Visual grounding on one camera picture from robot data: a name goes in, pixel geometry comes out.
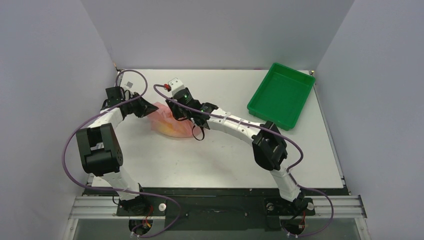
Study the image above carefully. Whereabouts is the pink plastic bag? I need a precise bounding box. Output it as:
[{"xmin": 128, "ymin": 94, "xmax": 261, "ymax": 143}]
[{"xmin": 147, "ymin": 102, "xmax": 203, "ymax": 138}]

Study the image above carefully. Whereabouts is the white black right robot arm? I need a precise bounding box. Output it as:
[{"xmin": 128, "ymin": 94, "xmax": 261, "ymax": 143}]
[{"xmin": 163, "ymin": 83, "xmax": 302, "ymax": 214}]

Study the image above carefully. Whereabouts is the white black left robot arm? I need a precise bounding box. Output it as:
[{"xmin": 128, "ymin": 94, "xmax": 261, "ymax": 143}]
[{"xmin": 75, "ymin": 86, "xmax": 159, "ymax": 215}]

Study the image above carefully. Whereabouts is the green plastic tray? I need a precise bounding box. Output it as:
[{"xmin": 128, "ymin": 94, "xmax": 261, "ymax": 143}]
[{"xmin": 247, "ymin": 62, "xmax": 316, "ymax": 131}]

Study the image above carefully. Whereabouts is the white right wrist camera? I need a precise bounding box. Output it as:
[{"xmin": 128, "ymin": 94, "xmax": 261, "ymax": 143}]
[{"xmin": 167, "ymin": 78, "xmax": 185, "ymax": 96}]

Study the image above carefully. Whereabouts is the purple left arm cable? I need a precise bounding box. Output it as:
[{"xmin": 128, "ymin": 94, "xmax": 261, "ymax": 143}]
[{"xmin": 61, "ymin": 69, "xmax": 182, "ymax": 239}]

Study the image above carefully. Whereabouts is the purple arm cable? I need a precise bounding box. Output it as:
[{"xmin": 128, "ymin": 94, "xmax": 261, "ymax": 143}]
[
  {"xmin": 153, "ymin": 84, "xmax": 335, "ymax": 238},
  {"xmin": 61, "ymin": 69, "xmax": 182, "ymax": 239}
]

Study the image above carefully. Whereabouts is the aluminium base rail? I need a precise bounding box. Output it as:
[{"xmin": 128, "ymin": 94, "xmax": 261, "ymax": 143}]
[{"xmin": 69, "ymin": 195, "xmax": 367, "ymax": 220}]

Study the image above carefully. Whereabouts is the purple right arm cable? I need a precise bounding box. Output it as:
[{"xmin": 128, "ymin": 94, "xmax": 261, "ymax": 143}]
[{"xmin": 153, "ymin": 84, "xmax": 335, "ymax": 238}]

